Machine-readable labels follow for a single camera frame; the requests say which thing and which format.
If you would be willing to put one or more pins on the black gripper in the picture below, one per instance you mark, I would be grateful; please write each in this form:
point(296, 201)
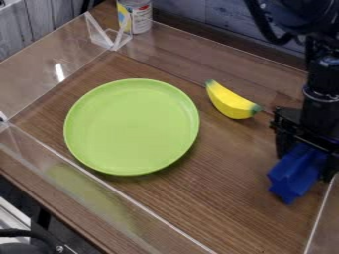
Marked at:
point(291, 133)

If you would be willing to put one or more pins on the clear acrylic tray wall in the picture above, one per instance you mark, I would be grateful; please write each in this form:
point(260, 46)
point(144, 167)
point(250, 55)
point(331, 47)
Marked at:
point(207, 204)

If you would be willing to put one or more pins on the yellow toy banana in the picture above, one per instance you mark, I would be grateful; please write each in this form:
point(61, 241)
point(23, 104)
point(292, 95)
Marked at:
point(232, 105)

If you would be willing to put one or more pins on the white labelled can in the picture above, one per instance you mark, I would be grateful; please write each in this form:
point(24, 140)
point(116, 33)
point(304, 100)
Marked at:
point(137, 12)

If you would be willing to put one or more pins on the green round plate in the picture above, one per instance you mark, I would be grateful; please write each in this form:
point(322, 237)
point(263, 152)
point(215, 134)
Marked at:
point(132, 126)

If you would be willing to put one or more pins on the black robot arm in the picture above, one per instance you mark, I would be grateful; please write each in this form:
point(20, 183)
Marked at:
point(286, 20)

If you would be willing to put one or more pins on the blue T-shaped block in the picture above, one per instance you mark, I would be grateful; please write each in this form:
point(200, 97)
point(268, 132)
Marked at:
point(296, 172)

